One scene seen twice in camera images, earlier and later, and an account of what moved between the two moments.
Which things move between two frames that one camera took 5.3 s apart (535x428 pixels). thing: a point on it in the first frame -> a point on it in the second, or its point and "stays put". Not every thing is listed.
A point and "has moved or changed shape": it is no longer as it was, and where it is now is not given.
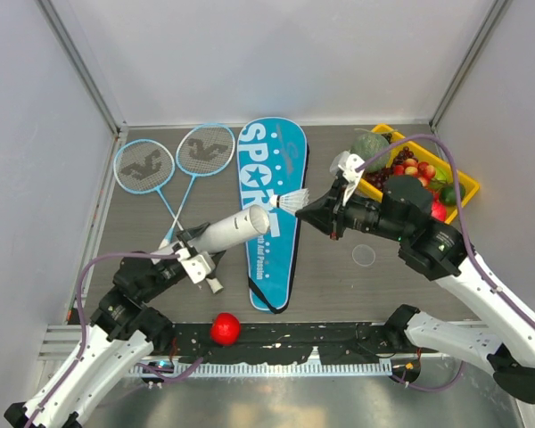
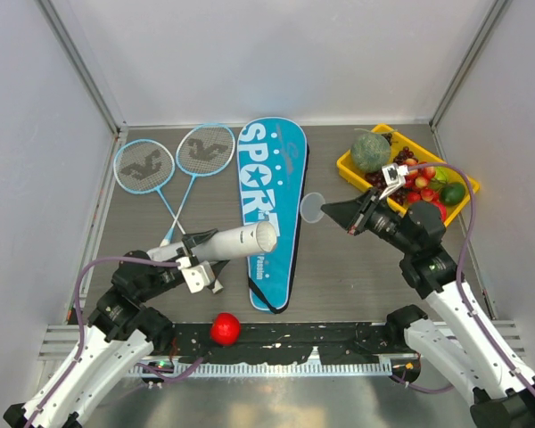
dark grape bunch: x=378 y=177 stays put
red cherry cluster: x=411 y=167 stays put
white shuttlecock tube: x=247 y=223 -> x=255 y=238
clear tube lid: x=363 y=255 has moved or changed shape
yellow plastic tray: x=398 y=142 stays put
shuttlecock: x=291 y=201 -> x=266 y=235
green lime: x=447 y=194 stays put
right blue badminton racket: x=202 y=150 stays put
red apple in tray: x=439 y=210 stays put
